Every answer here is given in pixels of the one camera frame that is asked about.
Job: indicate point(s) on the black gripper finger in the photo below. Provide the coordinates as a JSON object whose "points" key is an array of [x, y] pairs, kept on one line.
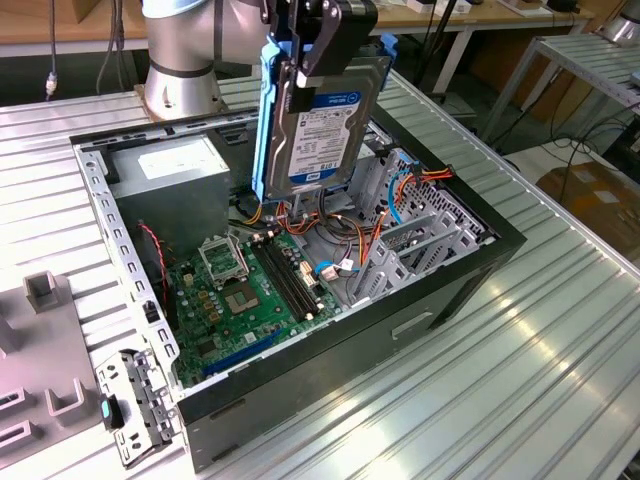
{"points": [[345, 40], [271, 11]]}

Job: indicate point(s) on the hard disk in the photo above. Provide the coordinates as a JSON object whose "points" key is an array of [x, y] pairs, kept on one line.
{"points": [[320, 140]]}

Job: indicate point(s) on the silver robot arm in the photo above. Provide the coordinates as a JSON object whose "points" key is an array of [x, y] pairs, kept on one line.
{"points": [[175, 45], [625, 27]]}

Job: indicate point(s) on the grey metal disk bay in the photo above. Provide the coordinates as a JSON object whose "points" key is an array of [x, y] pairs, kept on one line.
{"points": [[385, 270]]}

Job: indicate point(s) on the black stand pole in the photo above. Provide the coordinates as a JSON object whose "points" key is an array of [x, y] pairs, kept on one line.
{"points": [[435, 45]]}

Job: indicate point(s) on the wooden desk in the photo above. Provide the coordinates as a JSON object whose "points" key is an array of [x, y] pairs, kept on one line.
{"points": [[500, 20]]}

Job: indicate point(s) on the grey power supply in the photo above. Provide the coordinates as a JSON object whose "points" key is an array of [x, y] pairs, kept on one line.
{"points": [[170, 200]]}

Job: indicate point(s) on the metal slat side table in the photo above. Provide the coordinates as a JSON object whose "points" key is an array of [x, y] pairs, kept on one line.
{"points": [[580, 55]]}

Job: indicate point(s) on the black RAM slot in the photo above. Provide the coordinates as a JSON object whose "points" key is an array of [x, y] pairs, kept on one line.
{"points": [[282, 280], [296, 272]]}

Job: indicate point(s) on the CPU socket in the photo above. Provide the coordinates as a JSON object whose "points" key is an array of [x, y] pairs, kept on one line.
{"points": [[241, 300]]}

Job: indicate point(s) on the large cardboard box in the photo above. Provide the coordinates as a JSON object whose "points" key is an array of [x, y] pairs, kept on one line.
{"points": [[590, 200]]}

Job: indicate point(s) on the green motherboard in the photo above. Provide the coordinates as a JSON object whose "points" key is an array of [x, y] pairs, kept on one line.
{"points": [[195, 320]]}

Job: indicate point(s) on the black PC case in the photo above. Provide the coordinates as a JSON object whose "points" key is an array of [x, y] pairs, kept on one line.
{"points": [[325, 360]]}

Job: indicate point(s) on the small black case latch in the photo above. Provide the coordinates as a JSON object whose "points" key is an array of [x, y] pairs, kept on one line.
{"points": [[150, 312]]}

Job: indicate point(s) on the blue expansion slot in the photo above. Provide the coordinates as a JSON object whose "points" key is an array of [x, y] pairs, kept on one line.
{"points": [[240, 356]]}

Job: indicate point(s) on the grey parts rack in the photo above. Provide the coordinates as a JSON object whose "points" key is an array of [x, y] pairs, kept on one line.
{"points": [[45, 345]]}

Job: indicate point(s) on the black blue latch tab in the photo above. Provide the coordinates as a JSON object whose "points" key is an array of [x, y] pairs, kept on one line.
{"points": [[106, 411]]}

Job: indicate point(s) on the grey metal card bracket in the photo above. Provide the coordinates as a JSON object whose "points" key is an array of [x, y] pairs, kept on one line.
{"points": [[145, 400]]}

